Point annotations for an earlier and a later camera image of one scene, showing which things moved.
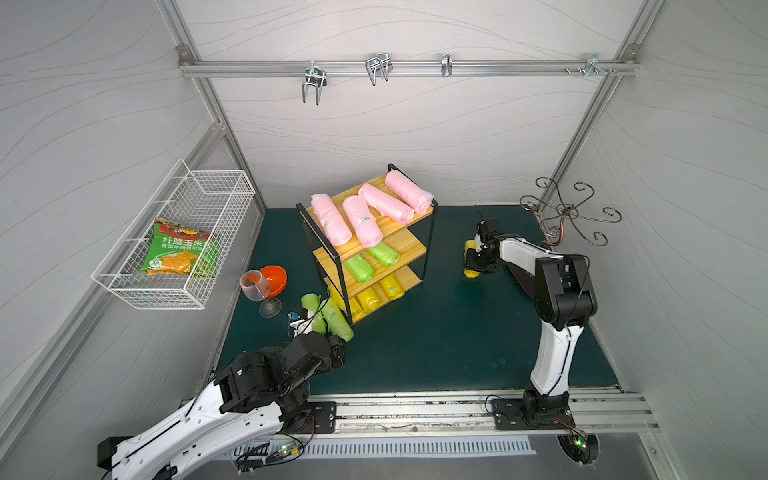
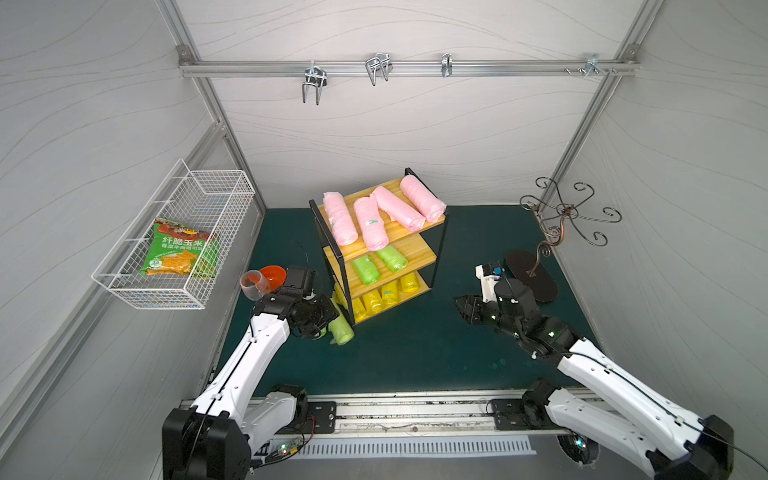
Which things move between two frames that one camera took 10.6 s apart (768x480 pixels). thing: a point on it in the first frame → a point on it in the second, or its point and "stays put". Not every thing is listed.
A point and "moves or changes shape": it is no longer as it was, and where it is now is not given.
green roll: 361,268 moves or changes shape
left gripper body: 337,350 → 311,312
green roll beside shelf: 336,321 stays put
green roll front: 384,254 moves or changes shape
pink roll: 362,221 moves or changes shape
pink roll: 386,205 moves or changes shape
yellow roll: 368,300 moves or changes shape
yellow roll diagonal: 392,287 moves or changes shape
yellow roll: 356,308 moves or changes shape
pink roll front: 417,198 moves or changes shape
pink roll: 331,219 moves or changes shape
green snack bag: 174,249 stays put
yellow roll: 471,244 → 409,283
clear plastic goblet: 256,287 stays put
